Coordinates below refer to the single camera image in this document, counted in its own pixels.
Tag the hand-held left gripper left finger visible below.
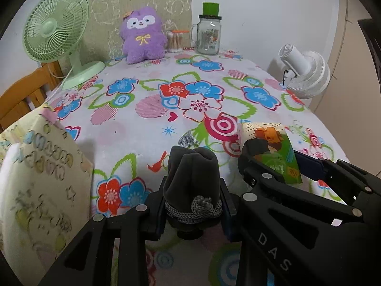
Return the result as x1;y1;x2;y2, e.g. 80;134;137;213
39;177;167;286

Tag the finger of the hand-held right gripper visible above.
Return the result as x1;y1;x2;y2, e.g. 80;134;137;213
238;154;365;224
294;151;381;203

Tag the white folded cloth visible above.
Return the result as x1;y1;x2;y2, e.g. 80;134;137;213
0;143;23;176

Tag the small dark grey felt hat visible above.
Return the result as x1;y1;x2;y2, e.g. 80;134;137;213
163;146;222;230

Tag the floral tablecloth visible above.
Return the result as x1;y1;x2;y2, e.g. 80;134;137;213
45;46;349;286

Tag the white floor fan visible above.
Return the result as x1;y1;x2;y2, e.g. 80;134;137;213
278;44;331;99

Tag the green printed packet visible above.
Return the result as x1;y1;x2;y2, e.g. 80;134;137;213
237;122;302;185

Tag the green marbled board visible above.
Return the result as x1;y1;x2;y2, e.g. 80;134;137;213
82;0;194;64

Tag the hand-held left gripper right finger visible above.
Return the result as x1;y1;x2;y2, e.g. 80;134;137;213
220;179;240;243

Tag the green desk fan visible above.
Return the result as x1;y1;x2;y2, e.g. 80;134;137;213
23;0;106;90

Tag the purple plush toy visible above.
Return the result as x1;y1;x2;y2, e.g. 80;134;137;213
120;6;168;64

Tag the beige door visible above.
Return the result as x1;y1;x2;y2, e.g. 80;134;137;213
310;0;381;176

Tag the cotton swab jar orange lid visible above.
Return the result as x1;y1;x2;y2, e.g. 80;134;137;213
167;30;189;53

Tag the glass jar green lid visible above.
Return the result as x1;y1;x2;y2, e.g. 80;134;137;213
190;2;223;56

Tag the yellow printed fabric box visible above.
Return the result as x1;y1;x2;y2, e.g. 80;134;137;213
0;106;94;275

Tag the wooden chair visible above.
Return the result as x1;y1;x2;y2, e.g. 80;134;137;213
0;62;64;132

